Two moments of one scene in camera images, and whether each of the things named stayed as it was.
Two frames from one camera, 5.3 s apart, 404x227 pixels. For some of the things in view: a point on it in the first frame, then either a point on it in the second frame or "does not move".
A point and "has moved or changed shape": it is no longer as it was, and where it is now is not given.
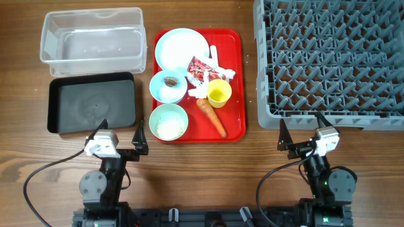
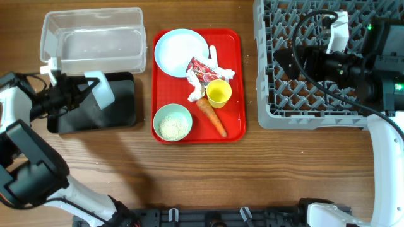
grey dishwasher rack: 344,58 does not move
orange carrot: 211,111 does not move
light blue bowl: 165,94 → 102,91
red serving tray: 200,128 does not move
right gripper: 303,148 → 300,63
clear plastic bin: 94,41 does not move
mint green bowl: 168,122 has moved or changed shape
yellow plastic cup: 218,91 does not move
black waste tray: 81,103 does not move
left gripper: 141,145 → 72,86
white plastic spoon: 214,54 does not move
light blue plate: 176,48 does not move
